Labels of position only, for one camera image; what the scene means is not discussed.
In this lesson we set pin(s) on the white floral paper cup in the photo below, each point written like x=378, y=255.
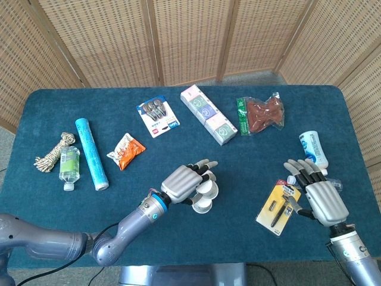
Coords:
x=209, y=191
x=202, y=206

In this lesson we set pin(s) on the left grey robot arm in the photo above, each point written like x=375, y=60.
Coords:
x=131, y=222

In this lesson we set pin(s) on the blue carpet table cover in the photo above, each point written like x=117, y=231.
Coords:
x=232, y=244

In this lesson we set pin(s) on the clear bottle green label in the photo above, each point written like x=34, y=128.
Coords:
x=69, y=164

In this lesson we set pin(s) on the orange white snack packet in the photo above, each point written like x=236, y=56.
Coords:
x=128, y=152

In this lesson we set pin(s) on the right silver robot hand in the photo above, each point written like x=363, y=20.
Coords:
x=327, y=202

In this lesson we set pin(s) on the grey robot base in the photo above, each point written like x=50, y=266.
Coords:
x=178, y=275

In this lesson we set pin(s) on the white blue lotion bottle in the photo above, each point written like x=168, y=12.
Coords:
x=312, y=146

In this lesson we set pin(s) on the light blue cylinder tube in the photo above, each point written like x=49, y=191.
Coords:
x=90, y=153

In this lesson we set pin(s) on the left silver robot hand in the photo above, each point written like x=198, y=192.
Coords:
x=180, y=184

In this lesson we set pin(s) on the pastel tissue multipack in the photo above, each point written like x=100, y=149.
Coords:
x=208, y=114

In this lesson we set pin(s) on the clear plastic water bottle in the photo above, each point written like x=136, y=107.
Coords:
x=291, y=179

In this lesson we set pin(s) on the razor on yellow card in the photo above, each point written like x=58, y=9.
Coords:
x=274, y=214

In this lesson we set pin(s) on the hooks blister card pack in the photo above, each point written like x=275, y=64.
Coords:
x=157, y=119

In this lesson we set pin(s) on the brown dried food bag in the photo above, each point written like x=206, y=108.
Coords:
x=262, y=114

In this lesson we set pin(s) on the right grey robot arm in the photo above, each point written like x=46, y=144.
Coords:
x=354, y=256

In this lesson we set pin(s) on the woven bamboo folding screen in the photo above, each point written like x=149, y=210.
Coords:
x=190, y=38

